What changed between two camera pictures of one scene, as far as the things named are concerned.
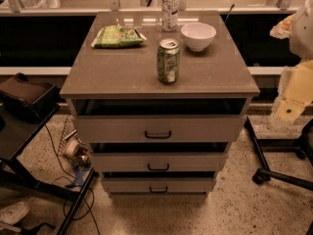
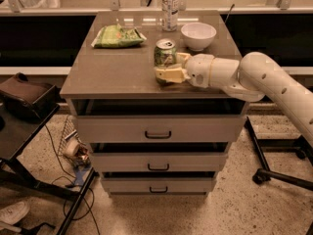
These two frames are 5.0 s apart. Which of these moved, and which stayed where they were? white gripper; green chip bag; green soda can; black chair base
Moved: white gripper
Stayed: black chair base; green soda can; green chip bag
